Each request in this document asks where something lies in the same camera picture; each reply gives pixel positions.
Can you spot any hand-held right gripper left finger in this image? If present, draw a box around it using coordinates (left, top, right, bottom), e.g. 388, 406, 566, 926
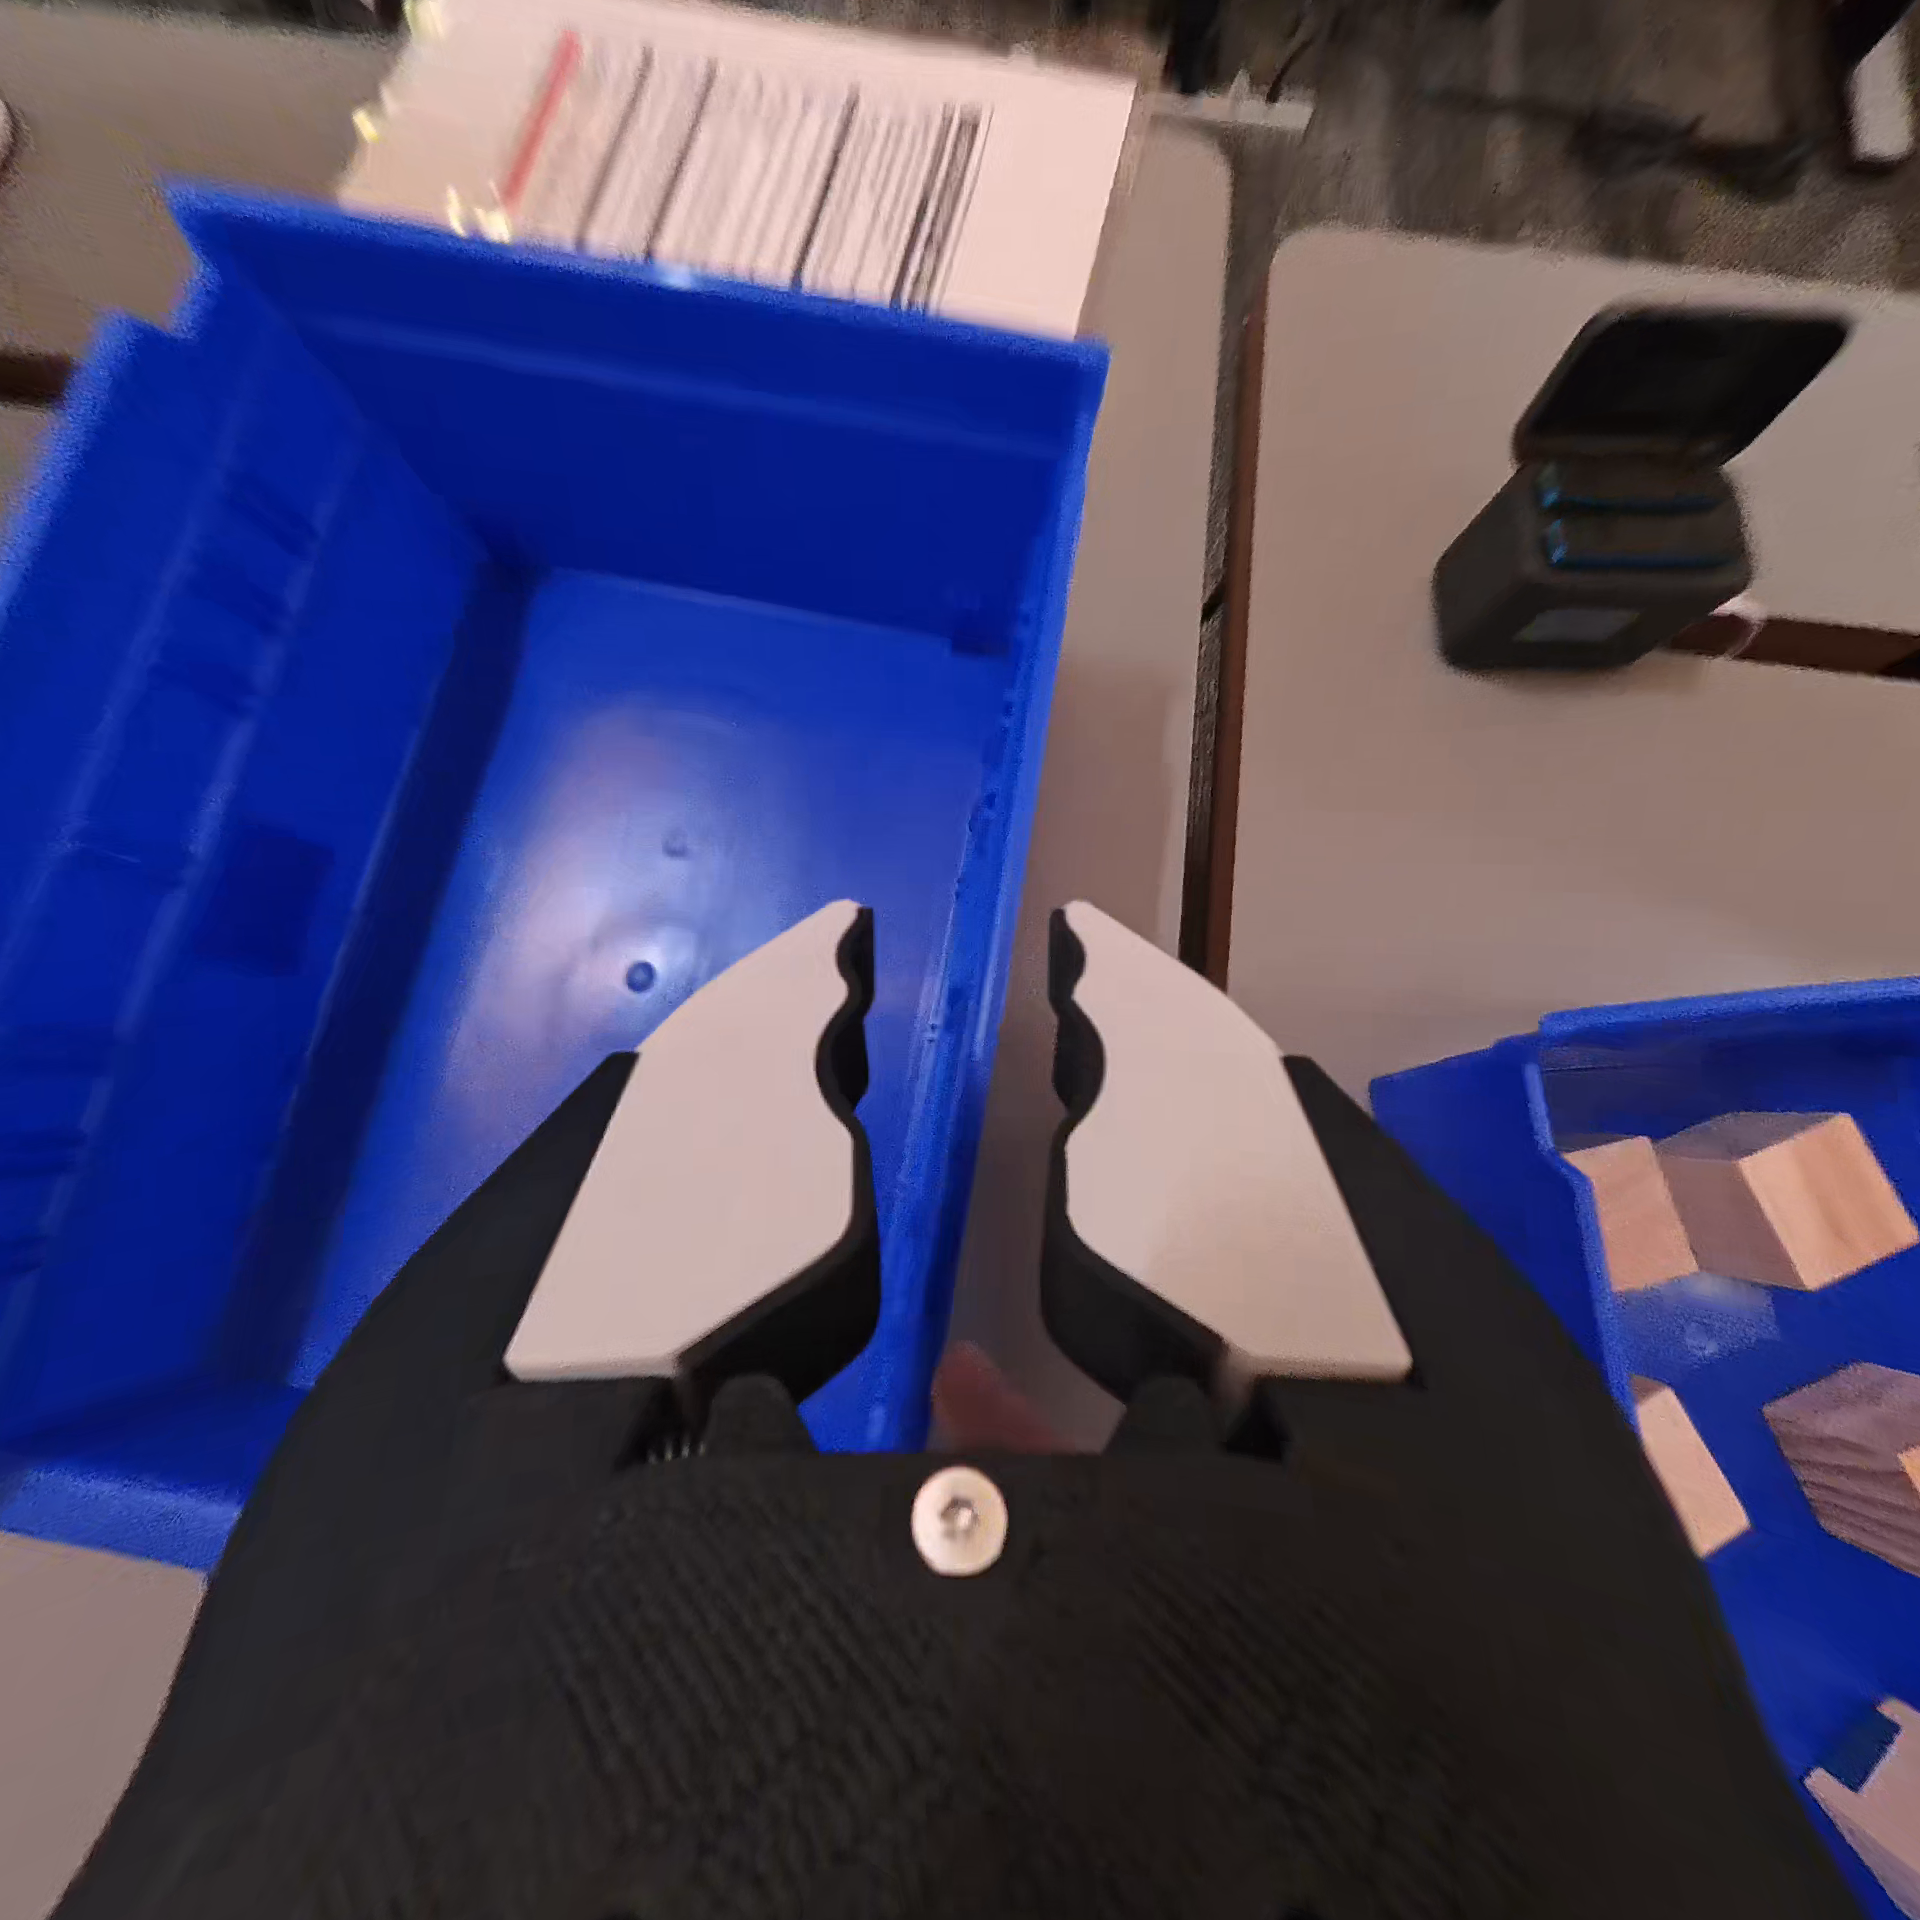
502, 899, 879, 1411

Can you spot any white printed paper sheet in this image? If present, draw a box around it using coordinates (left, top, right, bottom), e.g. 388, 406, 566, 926
336, 0, 1142, 347

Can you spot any large blue plastic bin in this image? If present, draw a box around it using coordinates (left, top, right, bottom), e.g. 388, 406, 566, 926
0, 180, 1112, 1570

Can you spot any black battery charger case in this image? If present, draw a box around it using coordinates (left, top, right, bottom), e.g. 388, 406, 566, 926
1431, 305, 1853, 677

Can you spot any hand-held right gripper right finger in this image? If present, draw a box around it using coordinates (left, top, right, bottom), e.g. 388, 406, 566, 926
1041, 899, 1419, 1411

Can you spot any natural wooden block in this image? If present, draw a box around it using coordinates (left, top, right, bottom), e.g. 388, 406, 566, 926
1559, 1131, 1681, 1292
1655, 1110, 1899, 1292
1800, 1693, 1920, 1920
1761, 1355, 1920, 1577
1626, 1371, 1751, 1558

